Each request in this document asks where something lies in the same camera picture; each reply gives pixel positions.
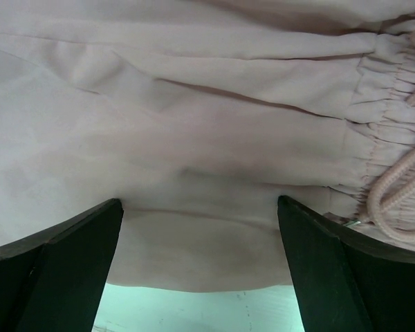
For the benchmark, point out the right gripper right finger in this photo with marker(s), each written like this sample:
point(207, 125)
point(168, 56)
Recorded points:
point(344, 280)

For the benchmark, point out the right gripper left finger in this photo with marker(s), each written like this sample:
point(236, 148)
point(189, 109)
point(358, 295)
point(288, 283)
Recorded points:
point(53, 280)

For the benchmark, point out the pink trousers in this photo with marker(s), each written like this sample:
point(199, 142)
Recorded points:
point(198, 116)

